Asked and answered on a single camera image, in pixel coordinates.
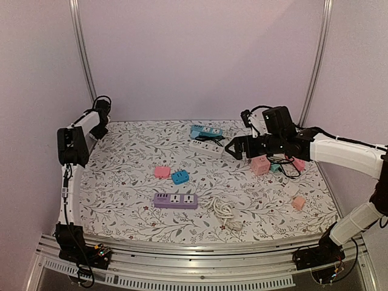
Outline white tiger plug adapter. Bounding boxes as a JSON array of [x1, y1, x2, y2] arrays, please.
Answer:
[[282, 182, 299, 197]]

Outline purple power strip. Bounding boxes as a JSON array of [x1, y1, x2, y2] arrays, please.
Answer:
[[153, 193, 198, 210]]

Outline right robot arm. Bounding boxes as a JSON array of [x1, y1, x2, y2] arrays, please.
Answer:
[[225, 105, 387, 270]]

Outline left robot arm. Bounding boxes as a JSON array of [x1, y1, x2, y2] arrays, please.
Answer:
[[55, 95, 112, 270]]

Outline blue flat plug adapter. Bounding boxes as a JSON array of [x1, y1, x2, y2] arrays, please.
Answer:
[[171, 170, 189, 185]]

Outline pink flat plug adapter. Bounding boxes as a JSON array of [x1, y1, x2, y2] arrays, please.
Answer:
[[154, 166, 170, 179]]

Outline pink cube socket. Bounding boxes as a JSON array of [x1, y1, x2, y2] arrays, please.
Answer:
[[250, 155, 271, 176]]

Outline white power strip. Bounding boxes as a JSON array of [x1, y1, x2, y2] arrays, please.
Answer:
[[189, 139, 224, 158]]

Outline teal small adapter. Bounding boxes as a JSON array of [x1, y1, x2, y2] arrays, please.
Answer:
[[270, 163, 281, 173]]

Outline teal power strip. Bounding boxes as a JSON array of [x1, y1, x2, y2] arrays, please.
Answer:
[[190, 124, 222, 139]]

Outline pink power strip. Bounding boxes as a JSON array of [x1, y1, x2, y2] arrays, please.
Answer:
[[285, 156, 306, 172]]

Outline salmon small cube adapter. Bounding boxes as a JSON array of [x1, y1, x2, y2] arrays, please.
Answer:
[[292, 196, 306, 210]]

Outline floral table mat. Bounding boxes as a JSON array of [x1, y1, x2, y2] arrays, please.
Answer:
[[79, 121, 339, 244]]

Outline black cable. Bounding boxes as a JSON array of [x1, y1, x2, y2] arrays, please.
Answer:
[[196, 135, 227, 148]]

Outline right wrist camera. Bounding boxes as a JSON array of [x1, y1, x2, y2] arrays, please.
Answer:
[[240, 110, 263, 138]]

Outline white coiled power cord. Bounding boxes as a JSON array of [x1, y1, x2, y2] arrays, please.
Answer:
[[199, 196, 243, 233]]

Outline aluminium front rail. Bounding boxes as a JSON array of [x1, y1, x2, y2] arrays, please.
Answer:
[[22, 233, 376, 291]]

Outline right aluminium frame post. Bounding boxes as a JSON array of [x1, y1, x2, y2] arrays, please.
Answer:
[[298, 0, 333, 127]]

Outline aluminium frame post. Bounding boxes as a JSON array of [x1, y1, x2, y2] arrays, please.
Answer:
[[298, 0, 333, 127], [69, 0, 98, 107]]

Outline left aluminium frame post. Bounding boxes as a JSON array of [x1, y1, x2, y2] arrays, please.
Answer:
[[69, 0, 98, 107]]

